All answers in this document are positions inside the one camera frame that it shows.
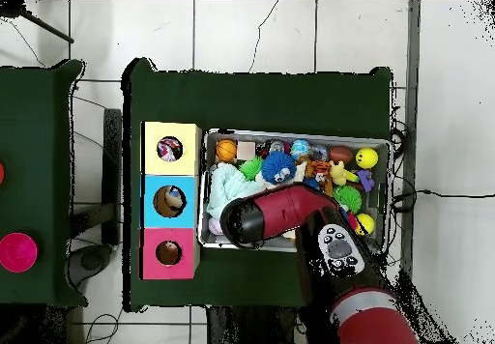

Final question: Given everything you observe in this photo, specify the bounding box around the small wooden cube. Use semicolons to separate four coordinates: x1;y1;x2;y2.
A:
236;141;257;162

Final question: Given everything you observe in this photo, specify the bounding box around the black tripod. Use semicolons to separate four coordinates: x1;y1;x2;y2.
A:
0;0;76;45

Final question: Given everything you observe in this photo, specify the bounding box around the wooden box with three holes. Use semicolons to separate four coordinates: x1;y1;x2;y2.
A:
139;121;205;282

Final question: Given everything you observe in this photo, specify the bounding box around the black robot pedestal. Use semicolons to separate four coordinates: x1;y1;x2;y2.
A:
207;304;310;344

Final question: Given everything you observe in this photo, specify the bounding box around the small orange basketball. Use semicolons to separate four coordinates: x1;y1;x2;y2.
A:
215;139;239;164

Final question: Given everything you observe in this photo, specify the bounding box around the mint green cloth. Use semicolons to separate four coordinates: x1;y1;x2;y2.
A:
206;162;258;218

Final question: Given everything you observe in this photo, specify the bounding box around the green fuzzy toy with eyes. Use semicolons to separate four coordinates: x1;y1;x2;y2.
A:
239;158;264;181

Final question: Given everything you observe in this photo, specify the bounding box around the plain yellow ball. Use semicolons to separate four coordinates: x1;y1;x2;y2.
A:
357;213;377;236

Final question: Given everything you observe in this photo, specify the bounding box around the blue spiky ball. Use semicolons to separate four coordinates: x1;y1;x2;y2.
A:
260;153;298;186

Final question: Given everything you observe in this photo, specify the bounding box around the colourful polka dot cloth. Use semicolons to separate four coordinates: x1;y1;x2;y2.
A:
158;135;186;163

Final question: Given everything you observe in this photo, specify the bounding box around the green spiky ball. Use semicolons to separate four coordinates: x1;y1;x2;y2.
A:
333;185;363;214

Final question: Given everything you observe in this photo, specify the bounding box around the clear mesh bin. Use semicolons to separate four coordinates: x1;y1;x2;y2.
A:
197;129;391;257

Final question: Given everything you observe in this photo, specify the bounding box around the globe print ball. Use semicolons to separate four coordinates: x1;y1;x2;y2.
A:
289;138;311;160

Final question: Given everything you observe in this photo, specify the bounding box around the pink disc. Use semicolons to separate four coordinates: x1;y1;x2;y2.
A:
0;232;40;274

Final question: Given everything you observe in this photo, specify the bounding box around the side table with green cloth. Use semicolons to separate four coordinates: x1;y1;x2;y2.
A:
0;59;86;308

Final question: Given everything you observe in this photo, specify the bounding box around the yellow smiley ball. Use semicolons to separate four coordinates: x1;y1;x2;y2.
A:
355;146;380;170

